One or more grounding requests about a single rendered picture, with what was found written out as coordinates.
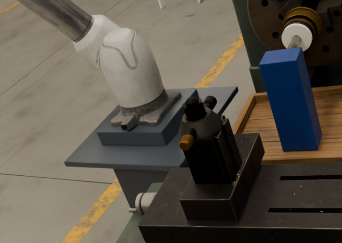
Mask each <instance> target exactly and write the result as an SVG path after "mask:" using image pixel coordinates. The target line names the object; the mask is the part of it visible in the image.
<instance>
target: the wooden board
mask: <svg viewBox="0 0 342 243"><path fill-rule="evenodd" d="M312 93H313V97H314V101H315V105H316V109H317V113H318V117H319V122H320V126H321V131H322V138H321V141H320V145H319V148H318V150H308V151H285V152H284V151H283V150H282V146H281V142H280V139H279V135H278V132H277V128H276V124H275V121H274V117H273V114H272V110H271V106H270V102H269V99H268V95H267V92H263V93H251V94H250V95H249V97H248V99H247V101H246V103H245V105H244V107H243V109H242V111H241V113H240V115H239V117H238V119H237V121H236V123H235V125H234V127H233V129H232V131H233V134H240V133H257V132H259V133H260V137H261V140H262V143H263V147H264V151H265V154H264V156H263V159H262V161H261V164H260V165H280V164H310V163H341V162H342V85H339V86H328V87H317V88H312Z"/></svg>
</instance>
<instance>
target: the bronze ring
mask: <svg viewBox="0 0 342 243"><path fill-rule="evenodd" d="M294 23H299V24H302V25H305V26H306V27H308V28H309V30H310V31H311V33H312V42H311V45H312V44H313V43H314V42H315V41H316V39H317V38H318V37H319V36H320V34H321V32H322V29H323V22H322V19H321V17H320V15H319V14H318V13H317V12H316V11H315V10H313V9H311V8H308V7H296V8H293V9H291V10H290V11H289V12H288V13H287V14H286V16H285V17H284V20H283V26H282V34H283V31H284V30H285V28H286V27H287V26H288V25H290V24H294ZM281 36H282V35H281ZM311 45H310V46H311Z"/></svg>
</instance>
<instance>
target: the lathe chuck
mask: <svg viewBox="0 0 342 243"><path fill-rule="evenodd" d="M247 9H248V16H249V20H250V23H251V26H252V28H253V30H254V32H255V34H256V35H257V37H258V38H259V39H260V41H261V42H262V43H263V44H264V45H265V46H266V47H267V48H268V49H269V50H270V51H273V50H281V49H287V48H286V47H285V46H284V45H283V43H282V39H281V35H282V26H283V20H284V17H283V16H282V15H281V14H280V13H279V10H280V8H279V7H278V6H277V5H276V4H275V3H274V2H273V1H272V0H247ZM304 59H305V63H306V66H324V65H329V64H333V63H336V62H339V61H341V60H342V21H337V22H333V23H332V24H331V26H330V27H326V28H323V29H322V32H321V34H320V36H319V37H318V38H317V39H316V41H315V42H314V43H313V44H312V45H311V46H310V47H309V48H308V49H307V50H306V52H305V56H304Z"/></svg>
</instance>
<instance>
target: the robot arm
mask: <svg viewBox="0 0 342 243"><path fill-rule="evenodd" d="M17 1H19V2H20V3H22V4H23V5H24V6H26V7H27V8H29V9H30V10H31V11H33V12H34V13H36V14H37V15H38V16H40V17H41V18H42V19H44V20H45V21H47V22H48V23H49V24H51V25H52V26H53V27H55V28H56V29H58V30H59V31H60V32H62V33H63V34H65V35H66V36H67V37H69V38H70V39H72V40H73V44H74V48H75V51H76V52H77V53H78V54H79V55H80V56H82V57H83V58H84V59H85V60H87V61H88V62H89V63H90V64H91V65H93V66H94V67H95V68H97V69H98V70H99V71H100V72H101V73H102V74H103V75H104V76H105V78H106V80H107V82H108V84H109V86H110V88H111V90H112V92H113V94H114V96H115V98H116V99H117V101H118V104H119V106H120V110H121V111H120V112H119V114H118V115H117V116H115V117H114V118H113V119H112V120H111V124H112V126H119V125H121V128H122V130H123V131H129V130H130V129H131V128H133V127H134V126H136V125H149V126H156V125H158V124H159V123H160V121H161V119H162V118H163V116H164V115H165V114H166V113H167V111H168V110H169V109H170V108H171V107H172V106H173V104H174V103H175V102H176V101H177V100H178V99H180V98H181V97H182V95H181V93H180V92H179V91H175V92H166V91H165V89H164V86H163V83H162V80H161V76H160V72H159V69H158V66H157V64H156V61H155V58H154V56H153V53H152V51H151V49H150V47H149V45H148V43H147V41H146V40H145V38H144V37H143V36H142V35H141V34H139V33H138V32H137V31H135V30H133V29H129V28H122V27H120V26H119V25H117V24H116V23H114V22H113V21H111V20H110V19H108V18H107V17H105V16H104V15H92V16H91V15H89V14H88V13H87V12H85V11H84V10H83V9H81V8H80V7H79V6H77V5H76V4H75V3H74V2H72V1H71V0H17ZM203 1H204V0H198V3H199V4H201V3H202V2H203ZM158 2H159V6H160V9H161V10H162V9H164V8H165V7H166V3H165V0H158Z"/></svg>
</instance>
